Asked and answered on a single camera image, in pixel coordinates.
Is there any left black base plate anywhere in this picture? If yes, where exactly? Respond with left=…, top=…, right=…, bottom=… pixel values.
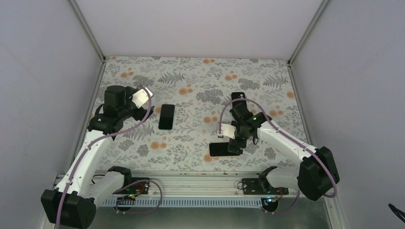
left=113, top=177, right=150, bottom=195

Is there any grey slotted cable duct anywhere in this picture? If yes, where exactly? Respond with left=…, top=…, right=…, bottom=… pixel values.
left=118, top=197, right=271, bottom=208

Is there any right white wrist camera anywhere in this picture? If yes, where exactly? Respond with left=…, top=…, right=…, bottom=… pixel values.
left=217, top=124, right=236, bottom=139

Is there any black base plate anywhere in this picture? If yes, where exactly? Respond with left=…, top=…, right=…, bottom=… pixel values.
left=113, top=177, right=150, bottom=195
left=241, top=178, right=289, bottom=195

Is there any black object at edge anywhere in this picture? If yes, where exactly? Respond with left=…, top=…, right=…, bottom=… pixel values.
left=388, top=203, right=405, bottom=223

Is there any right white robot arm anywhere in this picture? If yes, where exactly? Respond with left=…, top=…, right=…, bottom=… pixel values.
left=217, top=98, right=340, bottom=201

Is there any floral patterned table mat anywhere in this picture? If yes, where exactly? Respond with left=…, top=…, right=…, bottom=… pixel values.
left=94, top=56, right=306, bottom=172

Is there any phone with pink case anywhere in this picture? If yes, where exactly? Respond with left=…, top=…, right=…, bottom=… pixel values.
left=209, top=142, right=243, bottom=157

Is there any black phone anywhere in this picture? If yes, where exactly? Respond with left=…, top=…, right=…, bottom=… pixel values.
left=158, top=104, right=175, bottom=130

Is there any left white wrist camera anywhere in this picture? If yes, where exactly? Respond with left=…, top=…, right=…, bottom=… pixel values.
left=132, top=88, right=154, bottom=108

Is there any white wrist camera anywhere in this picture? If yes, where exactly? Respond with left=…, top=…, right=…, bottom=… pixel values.
left=132, top=88, right=154, bottom=108
left=217, top=124, right=236, bottom=139

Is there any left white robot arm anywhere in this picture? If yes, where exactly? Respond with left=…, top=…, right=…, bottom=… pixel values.
left=41, top=85, right=153, bottom=229

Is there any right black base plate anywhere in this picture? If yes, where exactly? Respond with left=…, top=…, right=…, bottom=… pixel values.
left=241, top=178, right=289, bottom=195

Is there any aluminium rail frame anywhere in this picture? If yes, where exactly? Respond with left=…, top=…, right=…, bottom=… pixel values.
left=50, top=172, right=337, bottom=198

